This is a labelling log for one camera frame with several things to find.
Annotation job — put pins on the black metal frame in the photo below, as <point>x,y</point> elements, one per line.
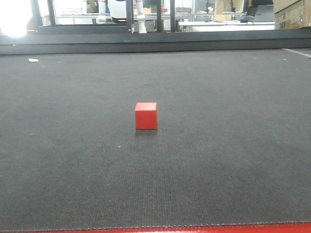
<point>81,17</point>

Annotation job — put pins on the red magnetic cube block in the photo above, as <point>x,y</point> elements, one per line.
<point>146,115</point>

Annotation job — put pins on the grey laptop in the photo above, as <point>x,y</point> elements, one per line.
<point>264,13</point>

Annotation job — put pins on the dark grey fabric mat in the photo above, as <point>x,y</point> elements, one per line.
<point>232,144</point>

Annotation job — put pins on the cardboard box at right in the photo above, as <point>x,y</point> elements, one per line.
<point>292,14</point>

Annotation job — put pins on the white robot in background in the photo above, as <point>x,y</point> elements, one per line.
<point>118,14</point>

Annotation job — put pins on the white background table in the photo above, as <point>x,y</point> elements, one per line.
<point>228,26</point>

